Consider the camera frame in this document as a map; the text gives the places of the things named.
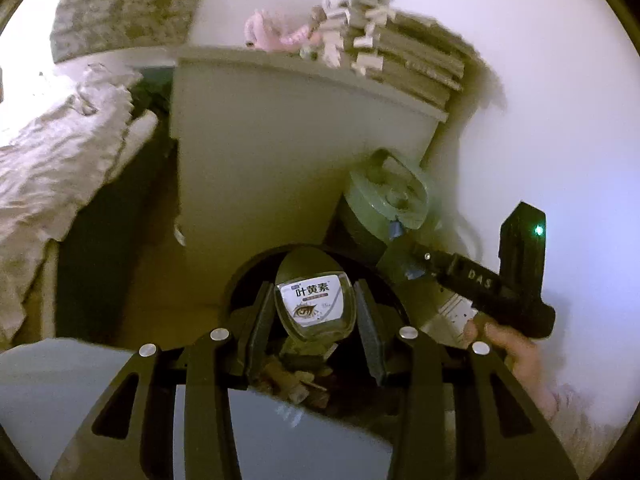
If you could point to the white power strip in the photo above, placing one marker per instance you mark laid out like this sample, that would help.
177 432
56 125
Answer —
450 312

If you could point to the grey striped plush toy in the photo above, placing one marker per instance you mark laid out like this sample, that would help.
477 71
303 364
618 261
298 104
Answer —
335 15

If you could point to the speckled grey headboard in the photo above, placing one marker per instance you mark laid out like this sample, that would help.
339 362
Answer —
125 5

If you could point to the dark bed base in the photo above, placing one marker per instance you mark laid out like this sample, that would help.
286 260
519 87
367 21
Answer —
115 240

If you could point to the crumpled brown wrappers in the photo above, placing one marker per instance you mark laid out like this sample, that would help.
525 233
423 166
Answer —
287 375

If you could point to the green lidded container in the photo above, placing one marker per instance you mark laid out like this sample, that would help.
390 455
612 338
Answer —
390 195

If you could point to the white printed blanket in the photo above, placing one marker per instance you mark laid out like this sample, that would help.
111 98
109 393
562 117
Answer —
50 160

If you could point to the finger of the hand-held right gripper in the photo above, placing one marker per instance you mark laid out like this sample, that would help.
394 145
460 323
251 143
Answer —
400 255

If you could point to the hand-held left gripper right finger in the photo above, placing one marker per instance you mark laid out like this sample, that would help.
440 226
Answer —
370 330

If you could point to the black round trash bin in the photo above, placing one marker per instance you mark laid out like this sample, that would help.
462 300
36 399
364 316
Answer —
245 285

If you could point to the clear eye drop bottle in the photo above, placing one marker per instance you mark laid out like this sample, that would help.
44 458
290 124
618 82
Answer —
312 300

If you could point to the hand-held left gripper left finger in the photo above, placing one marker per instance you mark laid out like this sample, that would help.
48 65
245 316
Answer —
260 330

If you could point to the stack of books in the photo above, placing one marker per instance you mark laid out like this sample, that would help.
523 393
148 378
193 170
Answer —
425 65

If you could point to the white nightstand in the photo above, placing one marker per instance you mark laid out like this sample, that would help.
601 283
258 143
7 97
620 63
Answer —
275 160

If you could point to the pink plush toy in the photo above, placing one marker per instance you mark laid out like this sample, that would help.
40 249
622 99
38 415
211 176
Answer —
270 35

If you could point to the person's right hand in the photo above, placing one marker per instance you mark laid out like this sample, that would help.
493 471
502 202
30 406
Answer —
520 360

